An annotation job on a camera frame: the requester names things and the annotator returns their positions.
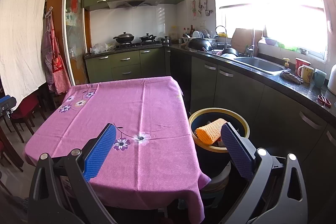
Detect blue bin with yellow rim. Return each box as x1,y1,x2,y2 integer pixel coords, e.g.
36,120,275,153
189,107,250,178

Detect yellow white mug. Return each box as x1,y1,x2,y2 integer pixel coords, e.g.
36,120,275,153
297,64,314,84

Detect green lower cabinets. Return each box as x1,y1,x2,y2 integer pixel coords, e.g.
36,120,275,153
85,47,166,83

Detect black wok with lid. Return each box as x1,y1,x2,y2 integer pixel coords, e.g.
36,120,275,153
114,32,134,44

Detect red checked apron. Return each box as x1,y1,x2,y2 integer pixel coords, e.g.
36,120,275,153
42,6,71,94

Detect teal mug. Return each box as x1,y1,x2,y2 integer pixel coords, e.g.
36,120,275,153
314,68,326,89

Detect black stone countertop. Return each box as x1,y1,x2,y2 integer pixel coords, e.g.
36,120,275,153
84,43,336,125

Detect round stool under bin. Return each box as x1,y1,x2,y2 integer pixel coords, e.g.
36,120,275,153
201,162,231,208

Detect red mug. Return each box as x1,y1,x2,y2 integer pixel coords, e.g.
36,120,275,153
295,57,311,76

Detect pink floral tablecloth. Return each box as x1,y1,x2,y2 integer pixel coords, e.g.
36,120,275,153
23,76,210,223

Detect plastic bag on counter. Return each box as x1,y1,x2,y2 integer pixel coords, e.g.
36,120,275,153
90,42,116,54

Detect dark red chair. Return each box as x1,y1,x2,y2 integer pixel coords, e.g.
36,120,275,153
10,93,47,143

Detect white curtain cloth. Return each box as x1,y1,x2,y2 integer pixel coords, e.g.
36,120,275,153
1,0,46,104

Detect white jug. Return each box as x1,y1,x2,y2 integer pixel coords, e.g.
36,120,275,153
327,64,336,95

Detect small black pan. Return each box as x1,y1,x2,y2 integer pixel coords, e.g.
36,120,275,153
139,33,156,43

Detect large black wok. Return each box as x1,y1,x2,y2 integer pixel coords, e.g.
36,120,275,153
187,38,213,51

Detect wooden cutting board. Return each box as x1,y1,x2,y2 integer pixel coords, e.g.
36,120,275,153
231,28,263,53

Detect orange foam fruit net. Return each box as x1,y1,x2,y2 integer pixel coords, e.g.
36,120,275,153
195,118,227,145

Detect steel kitchen sink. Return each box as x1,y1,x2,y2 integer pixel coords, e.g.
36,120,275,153
234,57,285,76

